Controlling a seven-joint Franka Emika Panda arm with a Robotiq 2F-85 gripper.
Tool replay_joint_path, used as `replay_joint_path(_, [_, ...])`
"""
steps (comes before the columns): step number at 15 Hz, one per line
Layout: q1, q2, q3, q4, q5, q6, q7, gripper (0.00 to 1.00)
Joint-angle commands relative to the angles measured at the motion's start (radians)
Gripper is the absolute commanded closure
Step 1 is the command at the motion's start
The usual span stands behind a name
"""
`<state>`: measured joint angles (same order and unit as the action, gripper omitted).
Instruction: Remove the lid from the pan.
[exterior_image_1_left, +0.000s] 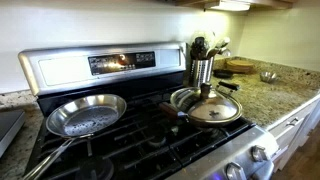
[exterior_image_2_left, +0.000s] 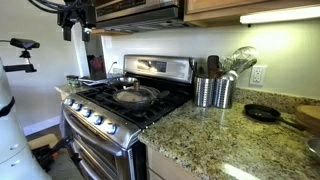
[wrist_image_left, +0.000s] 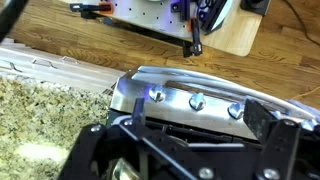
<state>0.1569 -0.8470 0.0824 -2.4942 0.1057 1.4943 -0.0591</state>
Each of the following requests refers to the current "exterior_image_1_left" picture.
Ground kitchen utensils bunch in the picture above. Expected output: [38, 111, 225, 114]
[190, 33, 231, 60]

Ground perforated steel utensil holder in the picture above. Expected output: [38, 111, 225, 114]
[189, 58, 214, 87]

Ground steel lid with wooden knob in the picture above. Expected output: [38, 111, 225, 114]
[187, 83, 241, 122]

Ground small black dish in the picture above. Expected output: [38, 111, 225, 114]
[213, 69, 233, 79]

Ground empty steel frying pan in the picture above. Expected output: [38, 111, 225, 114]
[23, 94, 127, 180]

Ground white cabinet drawers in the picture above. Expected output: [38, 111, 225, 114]
[269, 100, 320, 172]

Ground small steel bowl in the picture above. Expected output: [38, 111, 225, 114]
[260, 72, 277, 83]

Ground under-cabinet light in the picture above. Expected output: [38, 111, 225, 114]
[210, 0, 250, 11]

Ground stainless steel gas stove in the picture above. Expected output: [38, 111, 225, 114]
[18, 42, 278, 180]

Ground steel pan with wooden handles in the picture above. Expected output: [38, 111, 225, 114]
[159, 81, 242, 128]

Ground dark appliance at left edge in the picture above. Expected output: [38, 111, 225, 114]
[0, 110, 26, 157]

